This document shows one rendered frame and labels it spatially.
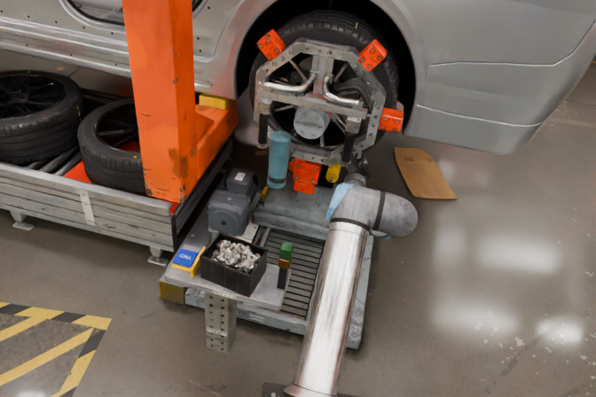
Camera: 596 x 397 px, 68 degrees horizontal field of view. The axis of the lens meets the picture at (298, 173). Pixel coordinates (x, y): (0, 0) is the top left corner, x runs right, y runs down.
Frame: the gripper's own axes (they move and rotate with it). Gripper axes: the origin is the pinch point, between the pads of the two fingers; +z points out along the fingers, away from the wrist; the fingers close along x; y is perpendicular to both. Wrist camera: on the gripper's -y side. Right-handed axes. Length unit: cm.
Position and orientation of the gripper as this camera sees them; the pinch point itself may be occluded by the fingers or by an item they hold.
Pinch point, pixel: (357, 151)
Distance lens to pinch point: 202.8
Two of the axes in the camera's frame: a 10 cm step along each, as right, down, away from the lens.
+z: 2.2, -5.7, 7.9
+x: 7.6, -4.1, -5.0
